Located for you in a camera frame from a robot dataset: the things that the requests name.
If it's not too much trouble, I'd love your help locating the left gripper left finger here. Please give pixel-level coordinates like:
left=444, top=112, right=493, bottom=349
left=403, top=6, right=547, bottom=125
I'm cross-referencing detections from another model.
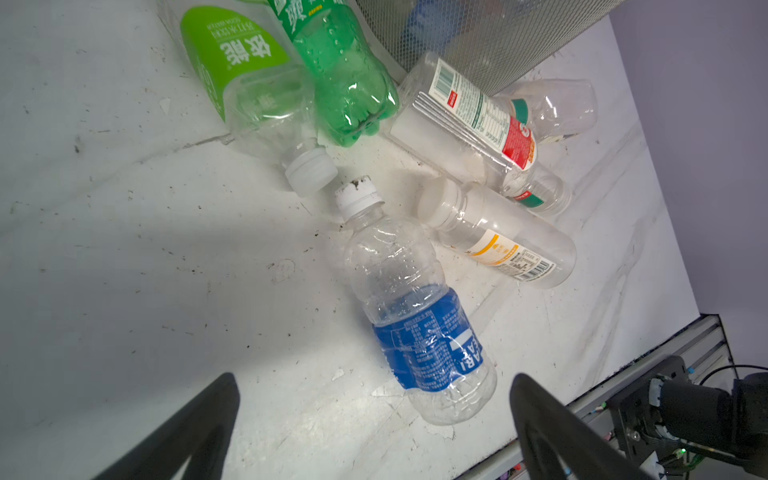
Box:
left=97, top=372, right=240, bottom=479

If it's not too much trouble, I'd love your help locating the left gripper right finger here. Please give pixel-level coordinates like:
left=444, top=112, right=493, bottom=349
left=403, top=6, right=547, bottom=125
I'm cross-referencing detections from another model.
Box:
left=509, top=373, right=649, bottom=479

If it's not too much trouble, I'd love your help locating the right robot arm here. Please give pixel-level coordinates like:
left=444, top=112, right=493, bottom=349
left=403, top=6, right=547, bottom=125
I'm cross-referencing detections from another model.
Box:
left=648, top=367, right=767, bottom=479

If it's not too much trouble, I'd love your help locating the grey mesh waste bin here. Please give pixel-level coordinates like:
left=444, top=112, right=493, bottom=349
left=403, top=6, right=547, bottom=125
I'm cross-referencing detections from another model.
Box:
left=350, top=0, right=620, bottom=94

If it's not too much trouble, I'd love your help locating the blue label round bottle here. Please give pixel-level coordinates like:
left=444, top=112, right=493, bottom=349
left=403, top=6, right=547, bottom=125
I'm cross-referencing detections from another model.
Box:
left=335, top=176, right=497, bottom=426

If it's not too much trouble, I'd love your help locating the clear bottle orange cap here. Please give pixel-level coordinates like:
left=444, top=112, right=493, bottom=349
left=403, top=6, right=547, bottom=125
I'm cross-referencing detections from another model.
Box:
left=416, top=177, right=577, bottom=289

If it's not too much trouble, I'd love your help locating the clear bottle green cap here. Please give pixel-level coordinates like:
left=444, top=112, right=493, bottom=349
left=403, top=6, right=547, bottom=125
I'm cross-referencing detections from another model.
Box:
left=494, top=79, right=598, bottom=143

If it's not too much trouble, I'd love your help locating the white red label bottle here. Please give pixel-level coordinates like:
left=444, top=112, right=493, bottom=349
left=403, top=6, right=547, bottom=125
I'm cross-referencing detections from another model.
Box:
left=384, top=51, right=572, bottom=217

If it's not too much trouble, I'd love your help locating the green soda bottle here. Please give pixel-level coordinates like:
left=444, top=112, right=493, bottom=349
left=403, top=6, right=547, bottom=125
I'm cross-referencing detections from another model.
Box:
left=270, top=0, right=399, bottom=147

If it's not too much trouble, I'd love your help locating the small green label bottle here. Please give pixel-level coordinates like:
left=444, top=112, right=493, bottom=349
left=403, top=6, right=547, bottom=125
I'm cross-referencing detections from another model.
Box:
left=157, top=1, right=338, bottom=197

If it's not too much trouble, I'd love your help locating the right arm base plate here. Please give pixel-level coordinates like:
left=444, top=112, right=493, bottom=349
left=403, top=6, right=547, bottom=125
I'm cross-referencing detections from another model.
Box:
left=607, top=356, right=690, bottom=466

